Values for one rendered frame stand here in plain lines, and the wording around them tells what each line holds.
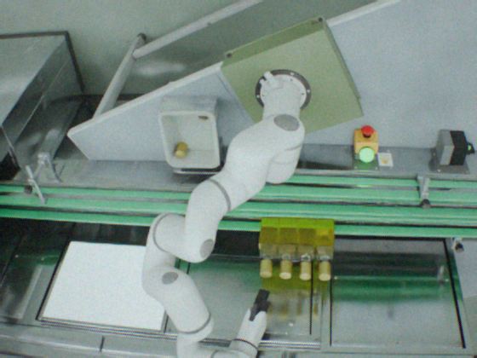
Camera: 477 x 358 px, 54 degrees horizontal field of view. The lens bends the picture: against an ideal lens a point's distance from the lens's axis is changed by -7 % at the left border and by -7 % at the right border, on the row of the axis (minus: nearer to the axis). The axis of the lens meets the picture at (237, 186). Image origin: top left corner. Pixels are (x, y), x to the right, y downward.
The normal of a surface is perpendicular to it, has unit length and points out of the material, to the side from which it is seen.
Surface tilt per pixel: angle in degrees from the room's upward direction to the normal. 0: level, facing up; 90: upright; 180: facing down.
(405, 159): 90
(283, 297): 90
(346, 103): 1
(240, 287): 90
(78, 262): 90
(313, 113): 1
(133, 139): 0
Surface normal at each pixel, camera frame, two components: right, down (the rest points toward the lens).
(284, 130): 0.21, -0.57
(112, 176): -0.06, -0.70
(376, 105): -0.11, 0.71
